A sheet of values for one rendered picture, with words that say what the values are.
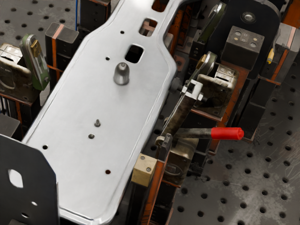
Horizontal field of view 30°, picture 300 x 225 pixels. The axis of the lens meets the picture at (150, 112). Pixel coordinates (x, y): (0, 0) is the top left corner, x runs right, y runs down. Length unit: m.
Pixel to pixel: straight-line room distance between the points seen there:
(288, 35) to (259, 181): 0.41
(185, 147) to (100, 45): 0.33
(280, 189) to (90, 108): 0.58
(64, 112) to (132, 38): 0.25
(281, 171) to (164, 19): 0.51
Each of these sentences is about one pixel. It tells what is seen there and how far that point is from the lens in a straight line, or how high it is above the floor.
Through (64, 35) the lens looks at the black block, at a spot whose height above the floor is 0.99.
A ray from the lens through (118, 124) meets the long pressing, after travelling 1.11.
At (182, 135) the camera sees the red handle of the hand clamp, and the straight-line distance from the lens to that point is 1.02.
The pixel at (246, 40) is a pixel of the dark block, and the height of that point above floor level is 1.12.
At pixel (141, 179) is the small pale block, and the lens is 1.02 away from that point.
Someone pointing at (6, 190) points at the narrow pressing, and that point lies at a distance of 0.85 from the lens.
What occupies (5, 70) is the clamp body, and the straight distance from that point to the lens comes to 1.17.
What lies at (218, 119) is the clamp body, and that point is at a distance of 1.21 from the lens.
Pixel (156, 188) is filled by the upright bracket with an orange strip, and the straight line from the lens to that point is 0.98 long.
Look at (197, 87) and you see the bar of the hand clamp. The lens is 0.92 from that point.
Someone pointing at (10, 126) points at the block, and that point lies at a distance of 1.14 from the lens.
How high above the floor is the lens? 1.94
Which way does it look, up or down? 55 degrees down
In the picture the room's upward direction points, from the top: 12 degrees clockwise
